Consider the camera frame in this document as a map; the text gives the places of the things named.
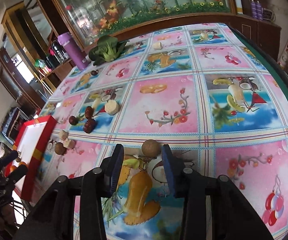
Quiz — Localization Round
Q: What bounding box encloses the brown longan fruit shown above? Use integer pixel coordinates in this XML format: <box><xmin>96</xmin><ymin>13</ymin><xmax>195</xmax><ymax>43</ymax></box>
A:
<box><xmin>15</xmin><ymin>157</ymin><xmax>21</xmax><ymax>163</ymax></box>

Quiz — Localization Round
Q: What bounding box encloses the brown longan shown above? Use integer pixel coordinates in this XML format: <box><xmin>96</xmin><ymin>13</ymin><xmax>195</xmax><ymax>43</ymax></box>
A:
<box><xmin>141</xmin><ymin>139</ymin><xmax>161</xmax><ymax>158</ymax></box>
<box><xmin>54</xmin><ymin>142</ymin><xmax>66</xmax><ymax>155</ymax></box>

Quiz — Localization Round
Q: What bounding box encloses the red white tray box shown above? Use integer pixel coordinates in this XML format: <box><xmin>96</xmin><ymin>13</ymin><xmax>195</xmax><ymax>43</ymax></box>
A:
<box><xmin>13</xmin><ymin>115</ymin><xmax>57</xmax><ymax>202</ymax></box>

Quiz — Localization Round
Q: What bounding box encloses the red jujube date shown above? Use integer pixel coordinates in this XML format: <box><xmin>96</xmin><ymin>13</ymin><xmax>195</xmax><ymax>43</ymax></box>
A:
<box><xmin>84</xmin><ymin>106</ymin><xmax>94</xmax><ymax>120</ymax></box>
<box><xmin>83</xmin><ymin>119</ymin><xmax>97</xmax><ymax>134</ymax></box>
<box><xmin>68</xmin><ymin>115</ymin><xmax>79</xmax><ymax>126</ymax></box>

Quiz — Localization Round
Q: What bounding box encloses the round white yam slice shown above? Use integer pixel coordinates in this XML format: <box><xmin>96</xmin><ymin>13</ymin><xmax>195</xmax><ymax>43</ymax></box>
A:
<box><xmin>104</xmin><ymin>100</ymin><xmax>120</xmax><ymax>115</ymax></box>

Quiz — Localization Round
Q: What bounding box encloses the floral plastic tablecloth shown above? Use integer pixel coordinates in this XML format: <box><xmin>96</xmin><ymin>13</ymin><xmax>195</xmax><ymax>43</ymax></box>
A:
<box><xmin>32</xmin><ymin>23</ymin><xmax>288</xmax><ymax>239</ymax></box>

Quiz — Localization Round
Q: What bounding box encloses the dark plum on table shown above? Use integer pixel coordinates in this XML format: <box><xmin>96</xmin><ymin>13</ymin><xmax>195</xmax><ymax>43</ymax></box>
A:
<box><xmin>91</xmin><ymin>70</ymin><xmax>98</xmax><ymax>76</ymax></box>

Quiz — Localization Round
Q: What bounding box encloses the purple thermos bottle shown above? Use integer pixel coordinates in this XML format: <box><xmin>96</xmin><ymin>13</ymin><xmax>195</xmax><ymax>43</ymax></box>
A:
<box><xmin>57</xmin><ymin>32</ymin><xmax>90</xmax><ymax>71</ymax></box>

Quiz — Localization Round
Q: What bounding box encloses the green leafy vegetable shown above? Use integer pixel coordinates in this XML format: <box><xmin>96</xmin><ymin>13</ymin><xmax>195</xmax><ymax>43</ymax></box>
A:
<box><xmin>88</xmin><ymin>35</ymin><xmax>128</xmax><ymax>66</ymax></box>

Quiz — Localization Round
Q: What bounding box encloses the black coffee maker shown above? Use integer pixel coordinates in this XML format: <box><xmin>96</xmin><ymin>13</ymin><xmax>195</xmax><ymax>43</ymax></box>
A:
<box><xmin>49</xmin><ymin>40</ymin><xmax>69</xmax><ymax>63</ymax></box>

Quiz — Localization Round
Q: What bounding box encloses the distant white yam piece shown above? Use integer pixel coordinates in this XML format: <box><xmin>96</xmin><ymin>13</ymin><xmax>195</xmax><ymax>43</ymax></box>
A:
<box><xmin>152</xmin><ymin>42</ymin><xmax>162</xmax><ymax>50</ymax></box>

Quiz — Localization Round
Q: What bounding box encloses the large orange near camera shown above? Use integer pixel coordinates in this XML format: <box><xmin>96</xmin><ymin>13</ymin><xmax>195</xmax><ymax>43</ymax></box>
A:
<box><xmin>18</xmin><ymin>162</ymin><xmax>28</xmax><ymax>168</ymax></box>

